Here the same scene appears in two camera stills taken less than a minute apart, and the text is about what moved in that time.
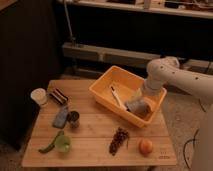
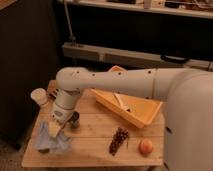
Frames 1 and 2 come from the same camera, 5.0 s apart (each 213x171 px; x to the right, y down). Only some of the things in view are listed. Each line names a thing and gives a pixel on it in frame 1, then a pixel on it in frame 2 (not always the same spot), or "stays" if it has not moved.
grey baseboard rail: x=130 y=58 stays
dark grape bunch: x=120 y=137 stays
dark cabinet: x=29 y=60 stays
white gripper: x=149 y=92 → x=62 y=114
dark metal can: x=73 y=119 stays
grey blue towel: x=138 y=106 → x=59 y=144
